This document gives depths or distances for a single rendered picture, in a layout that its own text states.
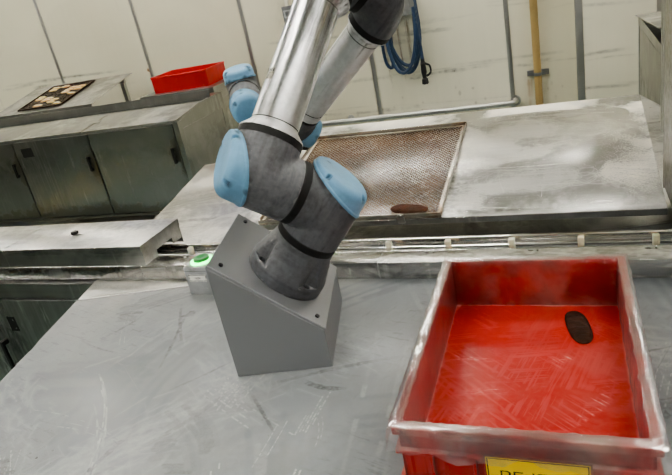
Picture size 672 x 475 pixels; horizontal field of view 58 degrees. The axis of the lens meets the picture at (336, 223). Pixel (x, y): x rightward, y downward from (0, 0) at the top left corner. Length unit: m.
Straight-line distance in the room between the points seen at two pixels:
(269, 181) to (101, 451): 0.53
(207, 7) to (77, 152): 1.86
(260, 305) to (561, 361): 0.51
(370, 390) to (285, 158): 0.41
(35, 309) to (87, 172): 2.77
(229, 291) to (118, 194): 3.60
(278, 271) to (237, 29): 4.67
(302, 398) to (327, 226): 0.30
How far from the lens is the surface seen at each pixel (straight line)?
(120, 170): 4.54
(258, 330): 1.10
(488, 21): 4.99
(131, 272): 1.71
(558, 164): 1.63
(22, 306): 2.08
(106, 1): 6.36
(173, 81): 5.08
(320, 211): 1.02
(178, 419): 1.12
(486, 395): 1.00
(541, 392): 1.01
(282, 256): 1.07
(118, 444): 1.13
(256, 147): 0.99
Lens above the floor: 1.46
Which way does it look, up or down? 22 degrees down
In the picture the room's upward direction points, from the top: 12 degrees counter-clockwise
